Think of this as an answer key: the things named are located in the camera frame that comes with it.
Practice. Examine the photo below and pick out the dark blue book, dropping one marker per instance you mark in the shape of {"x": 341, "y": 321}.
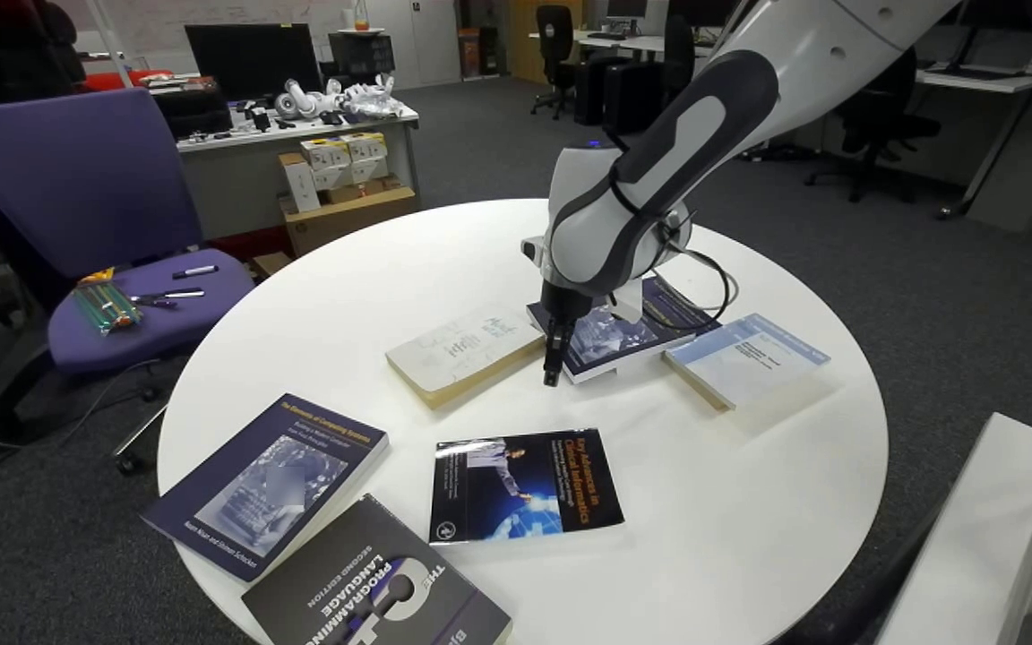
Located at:
{"x": 249, "y": 499}
{"x": 604, "y": 339}

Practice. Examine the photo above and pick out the purple office chair near table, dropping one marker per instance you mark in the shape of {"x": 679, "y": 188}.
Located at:
{"x": 93, "y": 190}

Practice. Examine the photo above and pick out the cardboard box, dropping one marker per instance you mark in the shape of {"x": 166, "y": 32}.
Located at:
{"x": 322, "y": 216}

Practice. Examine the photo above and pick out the cream white book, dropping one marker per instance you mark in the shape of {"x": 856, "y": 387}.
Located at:
{"x": 463, "y": 356}

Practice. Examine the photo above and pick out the light blue white book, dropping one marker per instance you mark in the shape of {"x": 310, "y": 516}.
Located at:
{"x": 755, "y": 369}

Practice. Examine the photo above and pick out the black monitor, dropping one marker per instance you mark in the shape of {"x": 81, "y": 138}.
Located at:
{"x": 255, "y": 59}

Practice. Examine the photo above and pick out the crumpled plastic bags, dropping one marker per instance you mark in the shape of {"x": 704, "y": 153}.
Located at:
{"x": 360, "y": 96}

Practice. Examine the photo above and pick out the dark grey book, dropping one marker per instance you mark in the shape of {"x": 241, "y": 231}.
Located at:
{"x": 371, "y": 583}

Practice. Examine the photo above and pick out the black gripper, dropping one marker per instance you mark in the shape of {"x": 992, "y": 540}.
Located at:
{"x": 564, "y": 308}

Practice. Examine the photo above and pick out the grey desk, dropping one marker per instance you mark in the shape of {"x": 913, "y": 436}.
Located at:
{"x": 241, "y": 182}

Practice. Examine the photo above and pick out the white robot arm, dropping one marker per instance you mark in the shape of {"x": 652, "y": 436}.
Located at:
{"x": 618, "y": 211}

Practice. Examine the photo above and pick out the green circuit board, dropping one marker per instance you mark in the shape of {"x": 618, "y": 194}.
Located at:
{"x": 106, "y": 304}

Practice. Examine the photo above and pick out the black orange blue book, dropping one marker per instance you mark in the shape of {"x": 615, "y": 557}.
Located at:
{"x": 519, "y": 483}

